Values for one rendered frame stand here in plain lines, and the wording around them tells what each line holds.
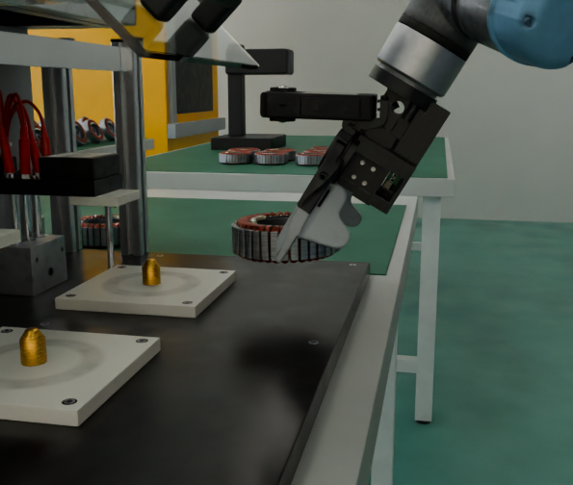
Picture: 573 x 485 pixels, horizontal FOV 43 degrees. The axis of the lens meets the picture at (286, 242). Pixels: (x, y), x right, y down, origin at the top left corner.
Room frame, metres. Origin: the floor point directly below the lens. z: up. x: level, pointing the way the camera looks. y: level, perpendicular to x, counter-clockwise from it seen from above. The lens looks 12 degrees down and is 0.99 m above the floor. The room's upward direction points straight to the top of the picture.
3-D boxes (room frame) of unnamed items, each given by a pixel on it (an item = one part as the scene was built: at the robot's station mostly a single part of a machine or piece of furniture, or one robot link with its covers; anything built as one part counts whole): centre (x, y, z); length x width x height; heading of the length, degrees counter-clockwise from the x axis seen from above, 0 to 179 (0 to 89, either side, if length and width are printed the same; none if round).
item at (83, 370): (0.54, 0.20, 0.78); 0.15 x 0.15 x 0.01; 78
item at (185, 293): (0.78, 0.15, 0.78); 0.15 x 0.15 x 0.01; 78
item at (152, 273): (0.78, 0.15, 0.80); 0.02 x 0.02 x 0.03
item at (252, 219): (0.75, 0.00, 0.84); 0.11 x 0.11 x 0.04
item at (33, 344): (0.54, 0.20, 0.80); 0.02 x 0.02 x 0.03
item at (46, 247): (0.81, 0.29, 0.80); 0.07 x 0.05 x 0.06; 168
